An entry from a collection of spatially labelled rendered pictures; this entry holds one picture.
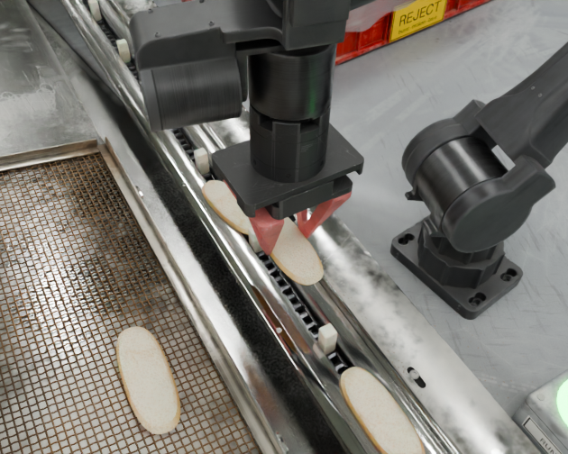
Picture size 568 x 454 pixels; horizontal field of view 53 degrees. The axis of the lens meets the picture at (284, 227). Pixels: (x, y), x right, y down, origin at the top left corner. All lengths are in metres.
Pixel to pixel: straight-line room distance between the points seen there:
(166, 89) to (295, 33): 0.08
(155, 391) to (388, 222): 0.35
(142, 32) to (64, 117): 0.41
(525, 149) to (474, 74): 0.44
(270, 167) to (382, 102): 0.46
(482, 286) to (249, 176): 0.30
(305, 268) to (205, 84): 0.20
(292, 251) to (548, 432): 0.25
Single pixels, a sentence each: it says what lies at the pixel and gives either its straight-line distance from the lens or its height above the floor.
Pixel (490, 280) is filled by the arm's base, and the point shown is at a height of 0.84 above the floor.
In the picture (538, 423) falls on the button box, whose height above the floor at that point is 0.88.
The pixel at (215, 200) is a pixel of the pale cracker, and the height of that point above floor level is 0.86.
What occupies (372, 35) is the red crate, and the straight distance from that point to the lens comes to 0.95.
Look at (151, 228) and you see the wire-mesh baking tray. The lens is 0.58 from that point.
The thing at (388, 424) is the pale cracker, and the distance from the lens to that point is 0.50.
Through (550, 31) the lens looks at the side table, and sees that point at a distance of 1.10.
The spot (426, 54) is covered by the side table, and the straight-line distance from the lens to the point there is 0.97.
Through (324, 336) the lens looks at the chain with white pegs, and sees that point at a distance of 0.52.
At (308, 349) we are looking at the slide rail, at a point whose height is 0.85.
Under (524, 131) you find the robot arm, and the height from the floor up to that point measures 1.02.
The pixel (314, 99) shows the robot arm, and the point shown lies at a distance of 0.38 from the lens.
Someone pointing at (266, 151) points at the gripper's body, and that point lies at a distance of 0.40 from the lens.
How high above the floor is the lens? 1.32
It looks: 49 degrees down
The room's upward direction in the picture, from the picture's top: straight up
